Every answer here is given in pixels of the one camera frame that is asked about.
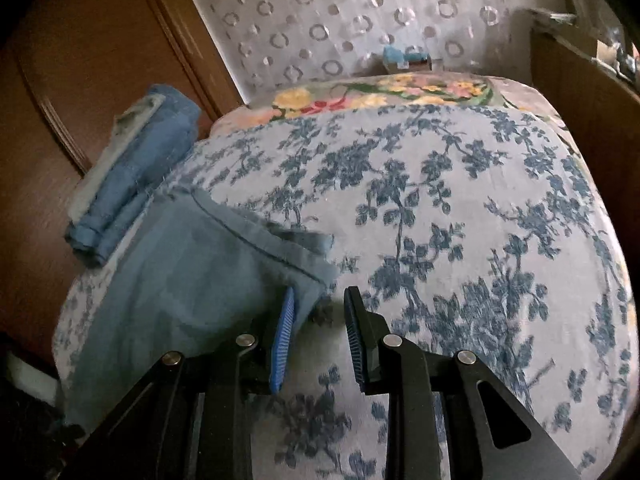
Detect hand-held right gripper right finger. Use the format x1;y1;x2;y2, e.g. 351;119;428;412
342;285;583;480

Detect blue floral bed blanket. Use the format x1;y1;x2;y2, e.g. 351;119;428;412
52;102;633;480

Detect blue plastic bag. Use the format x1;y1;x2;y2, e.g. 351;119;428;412
382;45;428;66

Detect clutter of small items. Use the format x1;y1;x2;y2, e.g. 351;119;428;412
530;5;640;81

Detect small cardboard box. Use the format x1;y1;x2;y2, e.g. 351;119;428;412
381;45;433;75

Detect blue-grey pants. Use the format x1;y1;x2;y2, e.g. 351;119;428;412
65;192;338;433

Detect circle-patterned curtain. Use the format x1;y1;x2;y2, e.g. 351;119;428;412
182;0;533;108

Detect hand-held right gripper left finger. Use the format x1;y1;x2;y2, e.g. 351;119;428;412
87;285;298;480

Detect wooden headboard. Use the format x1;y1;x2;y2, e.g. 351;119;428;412
0;0;246;376

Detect colourful flower blanket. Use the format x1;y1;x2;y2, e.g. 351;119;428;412
210;72;576;136

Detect low wooden cabinet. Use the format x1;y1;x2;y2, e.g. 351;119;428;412
530;0;640;241

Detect folded blue jeans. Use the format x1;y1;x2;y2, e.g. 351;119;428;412
64;84;201;267

